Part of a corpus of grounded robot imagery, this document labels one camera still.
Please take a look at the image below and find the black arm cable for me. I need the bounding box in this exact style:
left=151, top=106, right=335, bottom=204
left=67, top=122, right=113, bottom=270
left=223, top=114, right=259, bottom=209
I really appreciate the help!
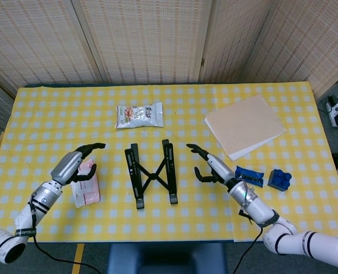
left=29, top=196, right=101, bottom=274
left=230, top=209, right=265, bottom=274

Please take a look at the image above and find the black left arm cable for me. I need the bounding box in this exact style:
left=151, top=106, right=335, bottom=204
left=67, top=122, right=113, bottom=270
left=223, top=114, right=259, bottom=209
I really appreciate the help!
left=29, top=196, right=101, bottom=274

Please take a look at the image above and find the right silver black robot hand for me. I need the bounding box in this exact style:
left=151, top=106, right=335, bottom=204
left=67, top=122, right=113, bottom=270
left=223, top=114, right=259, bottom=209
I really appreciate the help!
left=186, top=143, right=236, bottom=186

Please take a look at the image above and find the yellow white checkered tablecloth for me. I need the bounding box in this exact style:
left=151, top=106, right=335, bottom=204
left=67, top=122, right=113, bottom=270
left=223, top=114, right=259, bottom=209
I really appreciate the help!
left=0, top=81, right=338, bottom=243

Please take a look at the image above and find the beige paper notepad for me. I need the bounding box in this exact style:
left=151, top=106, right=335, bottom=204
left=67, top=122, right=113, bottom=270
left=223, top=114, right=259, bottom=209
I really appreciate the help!
left=204, top=95, right=288, bottom=162

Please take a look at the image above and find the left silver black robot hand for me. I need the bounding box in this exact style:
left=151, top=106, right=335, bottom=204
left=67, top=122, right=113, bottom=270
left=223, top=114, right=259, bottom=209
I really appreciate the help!
left=50, top=142, right=106, bottom=188

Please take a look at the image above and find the blue snack bar wrapper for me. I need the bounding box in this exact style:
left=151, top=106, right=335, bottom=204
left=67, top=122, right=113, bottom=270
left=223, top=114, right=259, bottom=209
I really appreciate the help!
left=234, top=165, right=265, bottom=188

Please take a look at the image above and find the white power strip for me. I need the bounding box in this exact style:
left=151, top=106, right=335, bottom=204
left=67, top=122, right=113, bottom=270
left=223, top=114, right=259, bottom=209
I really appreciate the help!
left=325, top=96, right=338, bottom=128

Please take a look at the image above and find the pink white wet wipes pack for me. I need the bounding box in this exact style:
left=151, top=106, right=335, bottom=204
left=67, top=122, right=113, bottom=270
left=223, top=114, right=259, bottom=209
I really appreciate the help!
left=70, top=159, right=101, bottom=208

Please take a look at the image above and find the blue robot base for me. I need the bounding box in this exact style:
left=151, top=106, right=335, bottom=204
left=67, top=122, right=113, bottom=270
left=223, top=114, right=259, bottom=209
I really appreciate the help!
left=106, top=242, right=227, bottom=274

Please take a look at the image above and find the black folding stand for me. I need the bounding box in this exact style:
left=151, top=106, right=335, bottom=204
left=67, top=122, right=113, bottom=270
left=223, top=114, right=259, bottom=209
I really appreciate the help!
left=124, top=139, right=179, bottom=210

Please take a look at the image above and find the white snack bag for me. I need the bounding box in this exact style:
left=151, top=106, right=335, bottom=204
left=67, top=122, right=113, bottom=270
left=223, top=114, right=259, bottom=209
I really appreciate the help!
left=116, top=102, right=164, bottom=130

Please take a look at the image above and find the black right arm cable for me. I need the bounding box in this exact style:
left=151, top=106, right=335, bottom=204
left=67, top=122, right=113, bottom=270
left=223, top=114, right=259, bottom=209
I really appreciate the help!
left=230, top=209, right=265, bottom=274

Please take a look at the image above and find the yellow floor tape strip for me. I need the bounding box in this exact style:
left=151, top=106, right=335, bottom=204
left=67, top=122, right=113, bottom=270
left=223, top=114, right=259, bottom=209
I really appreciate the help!
left=71, top=243, right=85, bottom=274

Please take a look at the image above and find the blue building block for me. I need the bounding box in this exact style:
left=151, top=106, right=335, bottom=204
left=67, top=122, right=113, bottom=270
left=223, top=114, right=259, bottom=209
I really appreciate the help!
left=267, top=168, right=292, bottom=191

